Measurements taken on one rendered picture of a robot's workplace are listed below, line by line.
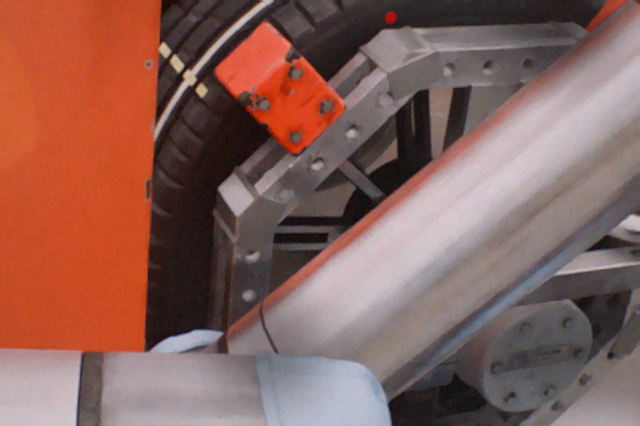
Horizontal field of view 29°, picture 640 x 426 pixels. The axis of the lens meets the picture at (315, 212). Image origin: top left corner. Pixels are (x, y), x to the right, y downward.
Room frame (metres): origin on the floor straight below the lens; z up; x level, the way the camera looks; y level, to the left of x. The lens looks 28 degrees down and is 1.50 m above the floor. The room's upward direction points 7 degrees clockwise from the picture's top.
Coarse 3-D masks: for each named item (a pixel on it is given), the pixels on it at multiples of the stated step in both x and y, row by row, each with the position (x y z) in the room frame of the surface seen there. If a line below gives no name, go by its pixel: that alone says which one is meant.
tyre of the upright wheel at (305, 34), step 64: (192, 0) 1.27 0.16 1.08; (256, 0) 1.21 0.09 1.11; (320, 0) 1.15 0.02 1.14; (384, 0) 1.16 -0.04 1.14; (448, 0) 1.19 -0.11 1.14; (512, 0) 1.23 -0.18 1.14; (576, 0) 1.26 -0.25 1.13; (192, 64) 1.17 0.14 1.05; (320, 64) 1.13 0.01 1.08; (192, 128) 1.09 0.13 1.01; (256, 128) 1.11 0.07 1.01; (192, 192) 1.08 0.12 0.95; (192, 256) 1.08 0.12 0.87; (192, 320) 1.08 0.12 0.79
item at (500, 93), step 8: (456, 88) 1.16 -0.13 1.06; (464, 88) 1.15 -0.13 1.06; (496, 88) 1.13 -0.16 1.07; (504, 88) 1.14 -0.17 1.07; (512, 88) 1.14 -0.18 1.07; (456, 96) 1.16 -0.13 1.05; (464, 96) 1.15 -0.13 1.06; (496, 96) 1.13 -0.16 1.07; (504, 96) 1.14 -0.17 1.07; (456, 104) 1.16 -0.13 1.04; (496, 104) 1.13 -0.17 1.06; (456, 112) 1.15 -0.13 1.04; (488, 112) 1.13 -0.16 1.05; (448, 120) 1.17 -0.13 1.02; (456, 120) 1.15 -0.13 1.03; (448, 128) 1.16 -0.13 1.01; (456, 128) 1.15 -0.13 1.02; (448, 136) 1.16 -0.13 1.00; (456, 136) 1.15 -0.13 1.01; (448, 144) 1.16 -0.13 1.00
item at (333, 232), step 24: (408, 120) 1.21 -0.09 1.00; (408, 144) 1.21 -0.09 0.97; (384, 168) 1.25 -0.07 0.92; (408, 168) 1.21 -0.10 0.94; (360, 192) 1.23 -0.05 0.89; (384, 192) 1.20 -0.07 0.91; (288, 216) 1.17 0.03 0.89; (312, 216) 1.18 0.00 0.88; (336, 216) 1.19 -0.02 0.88; (360, 216) 1.20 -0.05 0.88; (288, 240) 1.16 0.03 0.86; (312, 240) 1.17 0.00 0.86; (600, 240) 1.31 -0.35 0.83; (456, 384) 1.26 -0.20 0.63
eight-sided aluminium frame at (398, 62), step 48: (384, 48) 1.11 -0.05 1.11; (432, 48) 1.09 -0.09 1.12; (480, 48) 1.12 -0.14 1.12; (528, 48) 1.14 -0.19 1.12; (384, 96) 1.09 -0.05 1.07; (336, 144) 1.05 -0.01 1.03; (240, 192) 1.04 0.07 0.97; (288, 192) 1.04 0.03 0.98; (240, 240) 1.01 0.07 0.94; (624, 240) 1.27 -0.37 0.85; (240, 288) 1.02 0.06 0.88; (624, 336) 1.23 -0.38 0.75; (576, 384) 1.21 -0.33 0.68
